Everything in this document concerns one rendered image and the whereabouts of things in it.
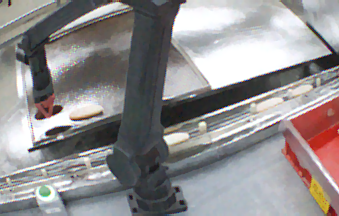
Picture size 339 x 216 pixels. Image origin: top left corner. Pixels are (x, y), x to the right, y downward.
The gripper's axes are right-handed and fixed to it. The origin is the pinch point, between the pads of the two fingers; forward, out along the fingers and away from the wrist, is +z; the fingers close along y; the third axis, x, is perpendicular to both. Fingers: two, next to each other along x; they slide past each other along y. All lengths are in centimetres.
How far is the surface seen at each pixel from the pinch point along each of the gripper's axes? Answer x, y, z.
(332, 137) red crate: 70, 33, 8
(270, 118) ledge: 52, 18, 6
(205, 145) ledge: 34.1, 19.5, 5.7
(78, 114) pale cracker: 9.1, 0.1, 4.2
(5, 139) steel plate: -22.5, -11.5, 14.4
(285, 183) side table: 48, 40, 7
